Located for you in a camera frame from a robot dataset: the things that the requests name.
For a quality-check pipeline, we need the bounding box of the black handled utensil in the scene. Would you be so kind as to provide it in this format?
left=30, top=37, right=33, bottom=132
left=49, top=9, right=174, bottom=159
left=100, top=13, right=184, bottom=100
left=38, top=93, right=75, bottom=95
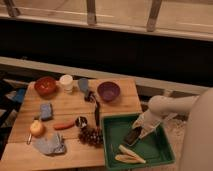
left=94, top=101, right=100, bottom=127

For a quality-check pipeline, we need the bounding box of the purple bowl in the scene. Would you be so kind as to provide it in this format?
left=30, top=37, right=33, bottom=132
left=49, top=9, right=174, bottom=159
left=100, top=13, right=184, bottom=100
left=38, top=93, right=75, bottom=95
left=97, top=81, right=120, bottom=102

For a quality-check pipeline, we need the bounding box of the blue sponge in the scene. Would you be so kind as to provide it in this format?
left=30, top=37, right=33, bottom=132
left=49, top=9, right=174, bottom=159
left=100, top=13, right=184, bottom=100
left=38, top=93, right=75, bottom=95
left=40, top=103, right=53, bottom=121

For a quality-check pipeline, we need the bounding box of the grey crumpled cloth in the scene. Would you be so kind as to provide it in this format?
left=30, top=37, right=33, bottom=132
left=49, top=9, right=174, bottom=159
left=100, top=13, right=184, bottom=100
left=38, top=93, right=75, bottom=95
left=33, top=133, right=66, bottom=155

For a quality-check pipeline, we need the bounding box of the small metal knife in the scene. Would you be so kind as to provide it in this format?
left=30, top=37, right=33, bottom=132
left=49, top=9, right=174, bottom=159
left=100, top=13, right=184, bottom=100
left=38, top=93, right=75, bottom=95
left=26, top=133, right=32, bottom=145

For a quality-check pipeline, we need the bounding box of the wooden cutting board table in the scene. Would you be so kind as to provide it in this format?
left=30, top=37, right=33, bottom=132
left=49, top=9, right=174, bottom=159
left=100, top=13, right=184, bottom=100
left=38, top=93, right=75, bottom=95
left=0, top=78, right=142, bottom=171

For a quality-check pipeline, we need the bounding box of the dark grape bunch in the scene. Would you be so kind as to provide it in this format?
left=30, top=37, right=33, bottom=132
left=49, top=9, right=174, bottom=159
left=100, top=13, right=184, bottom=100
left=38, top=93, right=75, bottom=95
left=78, top=126, right=103, bottom=147

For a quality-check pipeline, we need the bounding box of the white cup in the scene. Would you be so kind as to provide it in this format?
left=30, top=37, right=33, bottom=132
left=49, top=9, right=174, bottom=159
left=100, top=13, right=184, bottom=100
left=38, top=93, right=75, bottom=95
left=59, top=74, right=73, bottom=92

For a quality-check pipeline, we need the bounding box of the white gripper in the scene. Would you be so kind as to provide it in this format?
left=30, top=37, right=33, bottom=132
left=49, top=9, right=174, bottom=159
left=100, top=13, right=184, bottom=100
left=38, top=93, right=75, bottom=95
left=132, top=110, right=163, bottom=139

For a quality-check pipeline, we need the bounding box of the green plastic tray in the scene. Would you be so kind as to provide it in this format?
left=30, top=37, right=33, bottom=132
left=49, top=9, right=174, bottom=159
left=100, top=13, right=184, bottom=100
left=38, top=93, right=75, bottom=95
left=101, top=114, right=175, bottom=171

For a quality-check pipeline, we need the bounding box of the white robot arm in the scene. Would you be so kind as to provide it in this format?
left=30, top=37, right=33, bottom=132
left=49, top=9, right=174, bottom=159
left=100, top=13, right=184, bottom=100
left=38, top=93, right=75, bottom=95
left=132, top=88, right=213, bottom=171

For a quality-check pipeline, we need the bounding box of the red bowl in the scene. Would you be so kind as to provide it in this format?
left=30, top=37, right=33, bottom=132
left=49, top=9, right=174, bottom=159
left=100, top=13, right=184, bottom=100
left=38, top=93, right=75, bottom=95
left=34, top=76, right=57, bottom=96

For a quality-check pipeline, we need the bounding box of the yellow apple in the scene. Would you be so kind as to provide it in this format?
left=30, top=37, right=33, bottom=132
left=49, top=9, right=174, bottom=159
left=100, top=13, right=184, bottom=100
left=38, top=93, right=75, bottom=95
left=30, top=120, right=45, bottom=137

